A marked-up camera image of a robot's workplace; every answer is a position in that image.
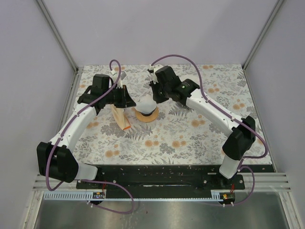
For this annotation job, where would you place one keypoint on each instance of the left aluminium frame post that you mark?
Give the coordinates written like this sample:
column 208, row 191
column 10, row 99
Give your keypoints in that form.
column 57, row 35

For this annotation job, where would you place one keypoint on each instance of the floral table mat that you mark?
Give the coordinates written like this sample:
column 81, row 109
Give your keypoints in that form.
column 179, row 135

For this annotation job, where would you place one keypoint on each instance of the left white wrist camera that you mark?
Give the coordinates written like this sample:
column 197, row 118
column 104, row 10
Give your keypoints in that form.
column 118, row 79

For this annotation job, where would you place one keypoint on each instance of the aluminium front rail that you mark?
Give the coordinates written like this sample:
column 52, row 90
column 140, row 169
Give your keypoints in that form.
column 264, row 182

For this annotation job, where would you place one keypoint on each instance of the white slotted cable duct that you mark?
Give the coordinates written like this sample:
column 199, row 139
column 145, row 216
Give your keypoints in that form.
column 74, row 195

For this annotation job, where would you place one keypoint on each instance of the right aluminium frame post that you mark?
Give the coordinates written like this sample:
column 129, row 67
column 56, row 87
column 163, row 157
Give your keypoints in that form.
column 264, row 31

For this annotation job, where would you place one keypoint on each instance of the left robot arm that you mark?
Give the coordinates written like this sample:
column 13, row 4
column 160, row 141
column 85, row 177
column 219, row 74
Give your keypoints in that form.
column 55, row 158

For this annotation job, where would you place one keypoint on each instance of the aluminium frame post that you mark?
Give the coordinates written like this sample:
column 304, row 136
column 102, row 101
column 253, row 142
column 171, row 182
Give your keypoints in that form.
column 57, row 35
column 264, row 31

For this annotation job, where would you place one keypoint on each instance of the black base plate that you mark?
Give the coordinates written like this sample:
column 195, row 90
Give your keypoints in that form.
column 161, row 181

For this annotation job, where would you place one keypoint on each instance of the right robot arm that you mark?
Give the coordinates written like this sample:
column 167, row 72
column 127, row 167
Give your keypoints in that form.
column 238, row 130

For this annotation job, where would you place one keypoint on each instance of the coffee filter paper pack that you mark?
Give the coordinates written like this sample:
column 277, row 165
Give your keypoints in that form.
column 120, row 118

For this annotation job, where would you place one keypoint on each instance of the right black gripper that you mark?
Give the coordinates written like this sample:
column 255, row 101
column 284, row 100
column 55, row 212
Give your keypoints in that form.
column 158, row 99

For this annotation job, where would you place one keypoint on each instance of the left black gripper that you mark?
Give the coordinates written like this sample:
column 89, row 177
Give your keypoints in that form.
column 126, row 101

